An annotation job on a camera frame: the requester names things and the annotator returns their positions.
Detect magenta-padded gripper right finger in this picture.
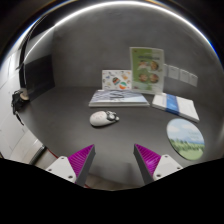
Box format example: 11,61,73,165
133,143,184,186

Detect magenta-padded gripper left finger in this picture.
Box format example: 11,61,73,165
45,143,97,188

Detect white panda computer mouse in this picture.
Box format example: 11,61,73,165
89,110,120,128

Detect round landscape print mouse pad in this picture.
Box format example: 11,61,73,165
166,118,206,162

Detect white and blue book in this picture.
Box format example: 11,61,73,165
151,92,201,123

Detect grey striped cover book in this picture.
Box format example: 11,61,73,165
88,89,151,108

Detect black monitor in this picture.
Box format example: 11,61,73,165
18,54,56,101

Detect green menu sign stand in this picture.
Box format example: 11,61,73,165
129,46,166,95

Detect white sticker sheet card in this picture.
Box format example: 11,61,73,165
101,69,133,91

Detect black device with cable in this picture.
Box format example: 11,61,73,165
11,89,31,126

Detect white wall socket plates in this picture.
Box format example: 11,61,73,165
163,63,199,88

